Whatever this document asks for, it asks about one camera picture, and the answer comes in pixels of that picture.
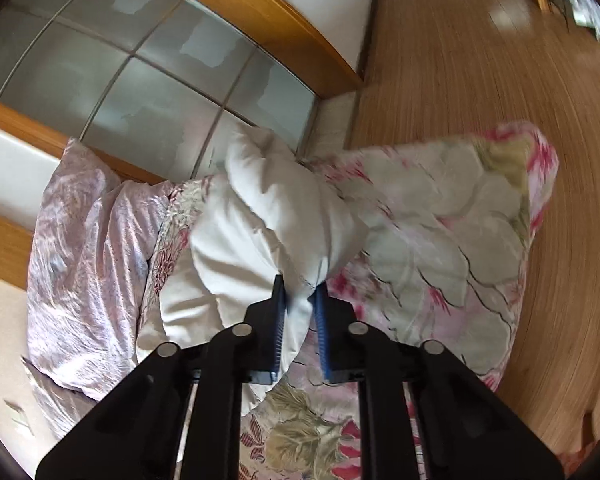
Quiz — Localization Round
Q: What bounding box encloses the beige puffer down jacket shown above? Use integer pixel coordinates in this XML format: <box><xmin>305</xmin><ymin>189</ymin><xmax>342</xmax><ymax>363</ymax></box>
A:
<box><xmin>135</xmin><ymin>125</ymin><xmax>367</xmax><ymax>420</ymax></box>

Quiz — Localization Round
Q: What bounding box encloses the floral quilted bedspread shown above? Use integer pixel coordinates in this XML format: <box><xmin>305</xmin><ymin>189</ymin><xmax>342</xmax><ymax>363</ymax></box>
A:
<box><xmin>138</xmin><ymin>120</ymin><xmax>560</xmax><ymax>480</ymax></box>

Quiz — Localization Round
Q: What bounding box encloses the lilac crinkled pillow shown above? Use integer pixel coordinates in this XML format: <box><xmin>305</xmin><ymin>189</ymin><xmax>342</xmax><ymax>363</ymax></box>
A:
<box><xmin>23</xmin><ymin>140</ymin><xmax>172</xmax><ymax>439</ymax></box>

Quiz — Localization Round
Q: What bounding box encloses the frosted glass wardrobe door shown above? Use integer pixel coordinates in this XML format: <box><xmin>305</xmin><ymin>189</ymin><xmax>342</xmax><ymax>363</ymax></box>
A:
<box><xmin>0</xmin><ymin>0</ymin><xmax>316</xmax><ymax>181</ymax></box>

